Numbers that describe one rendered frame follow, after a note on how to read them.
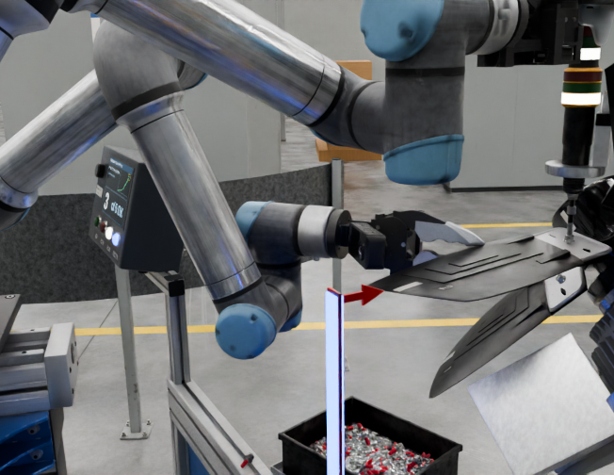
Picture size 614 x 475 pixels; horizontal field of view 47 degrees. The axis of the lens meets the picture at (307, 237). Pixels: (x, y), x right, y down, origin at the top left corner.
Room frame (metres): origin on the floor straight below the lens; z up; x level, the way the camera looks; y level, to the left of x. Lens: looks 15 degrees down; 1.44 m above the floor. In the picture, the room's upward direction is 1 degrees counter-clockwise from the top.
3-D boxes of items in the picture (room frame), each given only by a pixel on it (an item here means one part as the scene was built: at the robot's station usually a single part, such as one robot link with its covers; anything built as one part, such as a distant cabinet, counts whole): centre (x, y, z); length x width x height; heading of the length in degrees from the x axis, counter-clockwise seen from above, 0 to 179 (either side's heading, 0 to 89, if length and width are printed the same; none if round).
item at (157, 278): (1.25, 0.28, 1.04); 0.24 x 0.03 x 0.03; 28
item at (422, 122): (0.70, -0.11, 1.36); 0.11 x 0.08 x 0.11; 28
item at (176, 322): (1.16, 0.23, 0.96); 0.03 x 0.03 x 0.20; 28
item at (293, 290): (1.00, 0.05, 1.08); 0.11 x 0.08 x 0.11; 167
